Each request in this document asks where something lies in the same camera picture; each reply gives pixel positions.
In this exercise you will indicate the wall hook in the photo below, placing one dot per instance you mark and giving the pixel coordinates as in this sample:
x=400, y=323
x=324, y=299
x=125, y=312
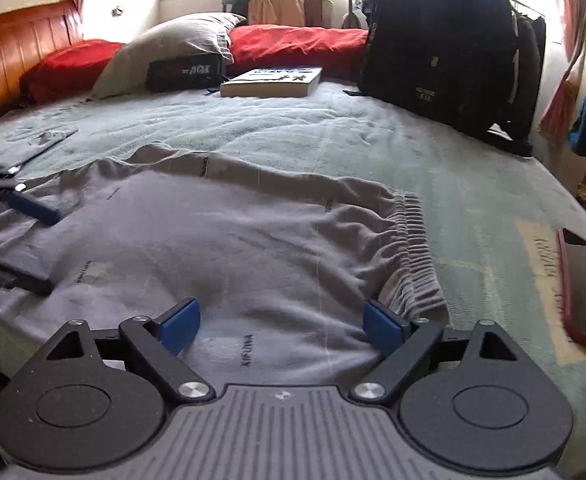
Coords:
x=118, y=10

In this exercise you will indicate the black backpack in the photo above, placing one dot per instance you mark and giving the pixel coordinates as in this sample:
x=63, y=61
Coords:
x=433, y=35

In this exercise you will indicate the red folded quilt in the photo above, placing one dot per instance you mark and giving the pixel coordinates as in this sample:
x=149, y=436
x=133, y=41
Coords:
x=68, y=67

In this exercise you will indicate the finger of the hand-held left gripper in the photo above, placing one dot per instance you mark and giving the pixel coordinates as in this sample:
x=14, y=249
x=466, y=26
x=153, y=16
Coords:
x=23, y=276
x=35, y=208

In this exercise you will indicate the blue cloth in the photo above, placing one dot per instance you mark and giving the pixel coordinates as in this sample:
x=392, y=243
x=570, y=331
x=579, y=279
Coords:
x=585, y=125

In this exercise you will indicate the grey pants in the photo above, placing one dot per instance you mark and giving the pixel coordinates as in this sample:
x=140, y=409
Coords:
x=223, y=240

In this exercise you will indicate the wooden headboard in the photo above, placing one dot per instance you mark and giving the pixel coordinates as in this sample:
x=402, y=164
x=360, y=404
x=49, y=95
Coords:
x=18, y=50

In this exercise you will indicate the thick paperback book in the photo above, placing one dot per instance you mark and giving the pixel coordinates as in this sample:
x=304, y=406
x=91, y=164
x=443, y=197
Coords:
x=273, y=80

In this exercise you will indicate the red curtain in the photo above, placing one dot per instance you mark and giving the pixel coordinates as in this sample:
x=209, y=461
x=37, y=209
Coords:
x=570, y=20

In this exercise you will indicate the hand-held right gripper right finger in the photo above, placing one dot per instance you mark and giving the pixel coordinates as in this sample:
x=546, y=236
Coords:
x=383, y=327

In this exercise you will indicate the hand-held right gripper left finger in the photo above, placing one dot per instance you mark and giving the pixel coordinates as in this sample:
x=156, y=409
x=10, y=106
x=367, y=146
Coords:
x=180, y=325

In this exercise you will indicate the long red cushion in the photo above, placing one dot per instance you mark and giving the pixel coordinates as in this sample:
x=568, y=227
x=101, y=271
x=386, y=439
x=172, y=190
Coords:
x=298, y=45

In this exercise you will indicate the black pouch with red print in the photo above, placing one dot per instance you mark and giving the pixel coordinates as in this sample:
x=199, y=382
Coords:
x=183, y=72

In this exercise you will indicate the grey pillow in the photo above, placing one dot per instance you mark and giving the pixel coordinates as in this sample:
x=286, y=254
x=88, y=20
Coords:
x=173, y=45

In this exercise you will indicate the cardboard box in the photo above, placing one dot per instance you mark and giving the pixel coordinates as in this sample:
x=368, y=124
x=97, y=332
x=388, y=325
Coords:
x=288, y=10

